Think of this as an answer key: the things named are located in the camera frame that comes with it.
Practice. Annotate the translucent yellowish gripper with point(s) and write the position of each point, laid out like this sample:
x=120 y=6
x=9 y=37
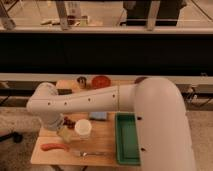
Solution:
x=65 y=134

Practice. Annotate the red chili pepper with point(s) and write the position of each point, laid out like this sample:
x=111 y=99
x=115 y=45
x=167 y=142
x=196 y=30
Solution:
x=51 y=146

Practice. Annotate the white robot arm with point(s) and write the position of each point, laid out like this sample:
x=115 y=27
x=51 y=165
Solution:
x=163 y=130

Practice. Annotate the red bowl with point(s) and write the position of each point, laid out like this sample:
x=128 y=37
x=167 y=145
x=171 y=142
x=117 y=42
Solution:
x=100 y=82

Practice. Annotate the purple bowl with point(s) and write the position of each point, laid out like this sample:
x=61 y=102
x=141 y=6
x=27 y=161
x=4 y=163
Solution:
x=139 y=79

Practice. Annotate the bunch of dark grapes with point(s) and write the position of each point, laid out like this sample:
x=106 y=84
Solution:
x=69 y=123

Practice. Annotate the white plastic cup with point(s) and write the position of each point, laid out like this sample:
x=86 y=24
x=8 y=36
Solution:
x=83 y=128

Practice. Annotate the wooden table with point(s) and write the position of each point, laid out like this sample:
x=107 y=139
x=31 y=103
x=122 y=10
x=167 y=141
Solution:
x=100 y=143

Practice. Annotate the silver fork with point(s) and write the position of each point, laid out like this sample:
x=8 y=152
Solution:
x=84 y=154

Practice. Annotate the blue sponge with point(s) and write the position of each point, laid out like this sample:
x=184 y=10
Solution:
x=98 y=116

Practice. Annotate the black rectangular block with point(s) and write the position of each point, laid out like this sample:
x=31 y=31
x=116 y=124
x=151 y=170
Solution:
x=64 y=91

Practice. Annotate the small metal cup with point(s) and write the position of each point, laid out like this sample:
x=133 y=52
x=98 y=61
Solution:
x=82 y=82

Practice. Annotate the green plastic tray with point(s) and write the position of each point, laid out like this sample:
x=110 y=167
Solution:
x=127 y=152

